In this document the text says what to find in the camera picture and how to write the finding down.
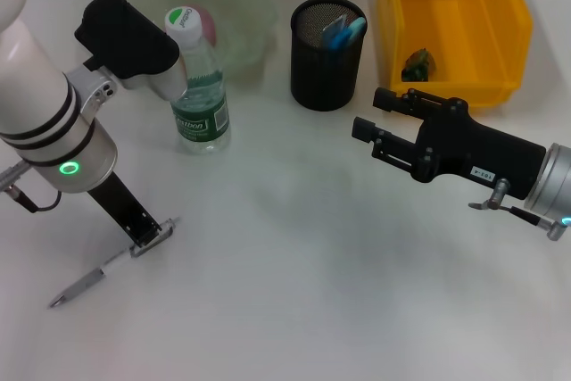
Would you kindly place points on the yellow plastic bin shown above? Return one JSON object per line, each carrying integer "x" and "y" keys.
{"x": 482, "y": 19}

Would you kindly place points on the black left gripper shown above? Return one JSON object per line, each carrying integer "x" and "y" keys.
{"x": 116, "y": 202}

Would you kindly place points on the translucent green fruit bowl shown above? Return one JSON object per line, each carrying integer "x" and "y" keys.
{"x": 241, "y": 28}

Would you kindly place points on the green plastic wrapper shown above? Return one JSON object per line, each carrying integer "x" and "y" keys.
{"x": 419, "y": 66}

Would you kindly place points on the light blue scissors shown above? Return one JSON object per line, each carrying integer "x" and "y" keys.
{"x": 343, "y": 37}

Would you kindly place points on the clear plastic ruler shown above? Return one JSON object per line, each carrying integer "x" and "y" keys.
{"x": 334, "y": 28}

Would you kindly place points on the pink peach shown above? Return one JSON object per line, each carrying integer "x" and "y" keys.
{"x": 209, "y": 28}

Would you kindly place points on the clear green-label water bottle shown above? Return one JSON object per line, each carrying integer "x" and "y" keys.
{"x": 201, "y": 104}

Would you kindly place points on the black mesh pen holder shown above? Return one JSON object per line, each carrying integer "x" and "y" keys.
{"x": 328, "y": 77}

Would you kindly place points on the silver white pen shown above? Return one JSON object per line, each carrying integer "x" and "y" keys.
{"x": 76, "y": 287}

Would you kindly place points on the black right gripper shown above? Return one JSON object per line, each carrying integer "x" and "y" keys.
{"x": 477, "y": 153}

